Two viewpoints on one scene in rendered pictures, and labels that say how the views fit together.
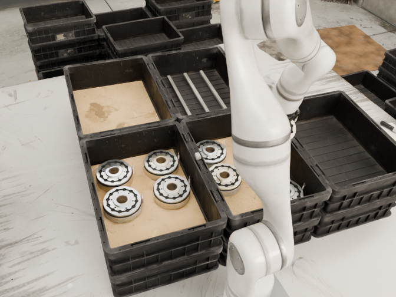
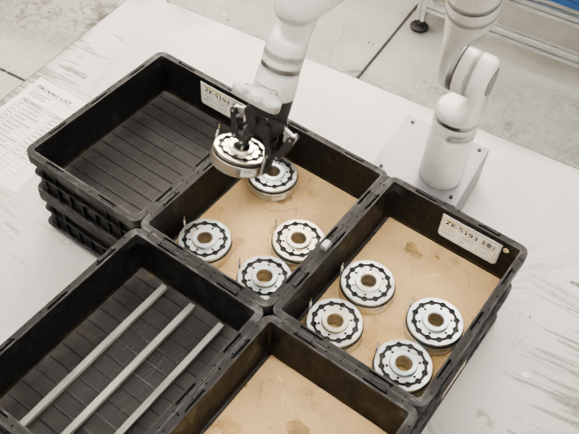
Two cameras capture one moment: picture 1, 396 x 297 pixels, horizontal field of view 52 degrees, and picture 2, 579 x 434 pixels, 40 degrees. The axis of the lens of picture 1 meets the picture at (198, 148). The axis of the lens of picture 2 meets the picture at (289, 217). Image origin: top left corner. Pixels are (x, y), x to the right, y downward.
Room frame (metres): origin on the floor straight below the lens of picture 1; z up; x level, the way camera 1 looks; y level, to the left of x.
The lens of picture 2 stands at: (1.34, 0.67, 2.05)
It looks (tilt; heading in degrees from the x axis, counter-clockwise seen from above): 50 degrees down; 236
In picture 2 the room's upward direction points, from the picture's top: 4 degrees clockwise
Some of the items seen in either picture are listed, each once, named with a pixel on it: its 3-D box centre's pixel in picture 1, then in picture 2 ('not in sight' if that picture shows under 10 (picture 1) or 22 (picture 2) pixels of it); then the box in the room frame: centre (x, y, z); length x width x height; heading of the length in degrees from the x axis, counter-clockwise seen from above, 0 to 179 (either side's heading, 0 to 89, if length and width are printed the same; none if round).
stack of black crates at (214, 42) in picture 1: (201, 60); not in sight; (2.33, 0.02, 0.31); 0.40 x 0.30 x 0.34; 119
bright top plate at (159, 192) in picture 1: (171, 188); (367, 282); (0.74, 0.06, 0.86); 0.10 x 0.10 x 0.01
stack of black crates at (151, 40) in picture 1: (144, 65); not in sight; (2.14, 0.37, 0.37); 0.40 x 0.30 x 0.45; 119
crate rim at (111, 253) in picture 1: (148, 180); (404, 282); (0.72, 0.13, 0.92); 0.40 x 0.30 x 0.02; 23
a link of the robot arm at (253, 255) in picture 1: (254, 262); (465, 89); (0.41, -0.12, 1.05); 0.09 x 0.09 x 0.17; 27
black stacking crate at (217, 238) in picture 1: (148, 192); (399, 298); (0.72, 0.13, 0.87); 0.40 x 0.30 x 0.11; 23
